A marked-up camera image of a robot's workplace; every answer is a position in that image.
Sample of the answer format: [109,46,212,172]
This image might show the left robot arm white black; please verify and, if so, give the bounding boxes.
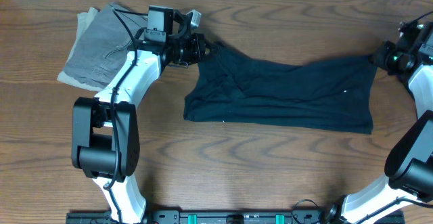
[66,33,206,223]

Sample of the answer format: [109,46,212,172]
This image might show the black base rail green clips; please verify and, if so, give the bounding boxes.
[66,198,405,224]

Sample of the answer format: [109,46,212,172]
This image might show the black t-shirt white logo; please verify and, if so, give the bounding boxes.
[183,44,377,134]

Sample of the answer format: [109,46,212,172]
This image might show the folded beige garment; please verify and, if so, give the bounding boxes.
[56,7,152,93]

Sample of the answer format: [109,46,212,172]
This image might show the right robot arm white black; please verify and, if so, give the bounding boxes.
[324,38,432,223]

